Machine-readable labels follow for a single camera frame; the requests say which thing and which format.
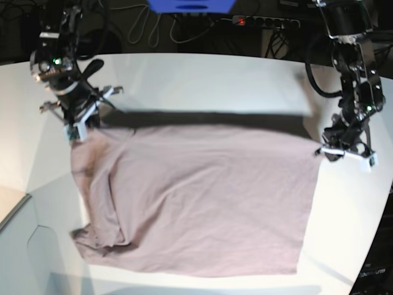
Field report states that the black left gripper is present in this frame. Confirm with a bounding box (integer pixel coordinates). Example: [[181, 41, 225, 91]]
[[321, 114, 372, 162]]

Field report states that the mauve grey t-shirt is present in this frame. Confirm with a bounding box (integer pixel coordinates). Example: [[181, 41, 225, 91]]
[[71, 125, 321, 277]]

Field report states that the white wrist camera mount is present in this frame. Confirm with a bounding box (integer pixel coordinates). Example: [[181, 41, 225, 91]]
[[39, 85, 125, 143], [314, 146, 378, 172]]

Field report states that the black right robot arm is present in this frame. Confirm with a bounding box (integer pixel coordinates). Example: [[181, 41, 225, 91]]
[[30, 1, 104, 125]]

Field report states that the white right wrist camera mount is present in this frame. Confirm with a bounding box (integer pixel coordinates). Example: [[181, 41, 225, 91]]
[[39, 85, 125, 143]]

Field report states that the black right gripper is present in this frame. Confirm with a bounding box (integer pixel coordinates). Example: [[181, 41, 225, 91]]
[[55, 81, 98, 125]]

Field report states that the blue plastic bin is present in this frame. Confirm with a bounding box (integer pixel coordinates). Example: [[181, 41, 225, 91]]
[[147, 0, 236, 14]]

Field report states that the white cardboard box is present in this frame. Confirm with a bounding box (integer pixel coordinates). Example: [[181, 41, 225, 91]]
[[1, 195, 61, 294]]

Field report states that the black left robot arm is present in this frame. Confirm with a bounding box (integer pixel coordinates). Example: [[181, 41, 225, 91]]
[[305, 1, 386, 168]]

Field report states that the black power strip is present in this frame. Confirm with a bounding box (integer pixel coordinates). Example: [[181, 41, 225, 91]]
[[231, 15, 301, 30]]

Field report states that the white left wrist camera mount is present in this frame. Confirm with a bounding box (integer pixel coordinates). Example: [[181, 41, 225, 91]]
[[314, 146, 378, 172]]

